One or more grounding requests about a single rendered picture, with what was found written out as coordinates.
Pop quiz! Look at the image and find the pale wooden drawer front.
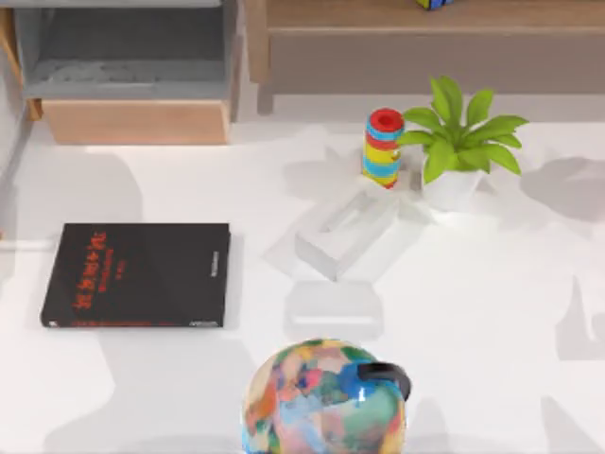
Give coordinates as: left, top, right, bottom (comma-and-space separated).
40, 98, 230, 146

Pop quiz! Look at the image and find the white tissue box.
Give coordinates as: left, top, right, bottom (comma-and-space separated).
294, 186, 412, 282

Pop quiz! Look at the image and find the stack of coloured rings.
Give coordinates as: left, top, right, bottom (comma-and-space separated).
361, 108, 405, 191

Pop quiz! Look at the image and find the black book with red lettering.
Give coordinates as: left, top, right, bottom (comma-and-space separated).
40, 222, 232, 330

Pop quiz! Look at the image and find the colourful globe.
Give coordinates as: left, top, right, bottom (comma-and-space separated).
241, 338, 408, 454

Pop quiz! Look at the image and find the black globe arc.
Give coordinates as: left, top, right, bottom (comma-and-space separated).
356, 362, 413, 398

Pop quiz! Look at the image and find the wooden open shelf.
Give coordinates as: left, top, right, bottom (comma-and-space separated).
245, 0, 605, 115

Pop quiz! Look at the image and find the green plant in white pot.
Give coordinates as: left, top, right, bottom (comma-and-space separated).
396, 75, 529, 213

